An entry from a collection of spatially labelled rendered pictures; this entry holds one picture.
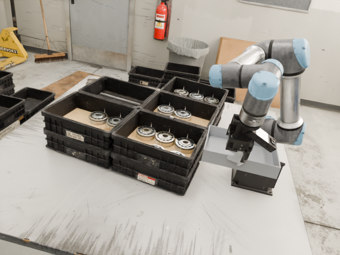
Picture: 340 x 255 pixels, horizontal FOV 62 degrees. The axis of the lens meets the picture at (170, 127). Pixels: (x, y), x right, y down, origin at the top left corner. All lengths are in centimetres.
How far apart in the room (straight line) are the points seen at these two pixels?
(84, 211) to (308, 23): 379
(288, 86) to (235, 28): 304
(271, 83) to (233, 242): 72
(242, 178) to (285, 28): 313
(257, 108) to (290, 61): 47
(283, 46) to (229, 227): 78
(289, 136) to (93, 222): 97
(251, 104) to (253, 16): 351
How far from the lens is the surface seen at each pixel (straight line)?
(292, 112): 140
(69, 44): 501
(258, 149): 121
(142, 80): 329
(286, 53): 125
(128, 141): 131
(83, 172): 149
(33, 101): 290
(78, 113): 172
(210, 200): 141
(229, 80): 92
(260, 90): 79
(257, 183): 151
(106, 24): 466
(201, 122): 174
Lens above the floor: 166
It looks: 31 degrees down
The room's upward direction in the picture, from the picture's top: 8 degrees clockwise
